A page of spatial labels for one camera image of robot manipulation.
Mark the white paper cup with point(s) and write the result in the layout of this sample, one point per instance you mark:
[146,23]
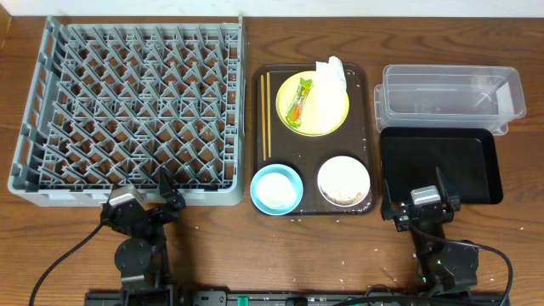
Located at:
[275,191]

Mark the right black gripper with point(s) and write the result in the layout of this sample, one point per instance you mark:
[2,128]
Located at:
[401,218]

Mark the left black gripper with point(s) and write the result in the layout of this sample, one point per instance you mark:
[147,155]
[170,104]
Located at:
[172,201]

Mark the clear plastic waste bin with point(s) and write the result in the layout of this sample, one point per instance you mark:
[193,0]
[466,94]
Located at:
[449,96]

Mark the light blue bowl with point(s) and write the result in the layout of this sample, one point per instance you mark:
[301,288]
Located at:
[293,176]

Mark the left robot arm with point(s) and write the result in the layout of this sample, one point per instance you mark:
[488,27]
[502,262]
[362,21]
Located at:
[142,258]

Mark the green orange snack wrapper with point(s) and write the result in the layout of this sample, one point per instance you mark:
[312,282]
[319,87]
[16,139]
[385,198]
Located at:
[294,114]

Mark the white paper napkin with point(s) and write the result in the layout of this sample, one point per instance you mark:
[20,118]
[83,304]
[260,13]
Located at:
[330,74]

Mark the black rectangular waste tray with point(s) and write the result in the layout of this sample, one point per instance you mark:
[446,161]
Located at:
[467,158]

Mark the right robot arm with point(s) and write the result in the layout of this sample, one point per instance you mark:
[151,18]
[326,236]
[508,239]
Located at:
[445,266]

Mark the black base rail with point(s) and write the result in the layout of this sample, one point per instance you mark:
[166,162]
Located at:
[222,298]

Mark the grey plastic dish rack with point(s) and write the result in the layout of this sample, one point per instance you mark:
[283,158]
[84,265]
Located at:
[121,103]

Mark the pale pink bowl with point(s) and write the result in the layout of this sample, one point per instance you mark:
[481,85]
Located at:
[344,173]

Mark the dark brown serving tray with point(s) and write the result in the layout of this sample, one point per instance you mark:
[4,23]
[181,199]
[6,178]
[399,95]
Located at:
[304,154]

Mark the rice food scraps pile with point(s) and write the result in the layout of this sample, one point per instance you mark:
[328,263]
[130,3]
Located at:
[343,197]

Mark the yellow round plate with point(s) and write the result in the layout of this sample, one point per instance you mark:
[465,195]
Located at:
[325,109]

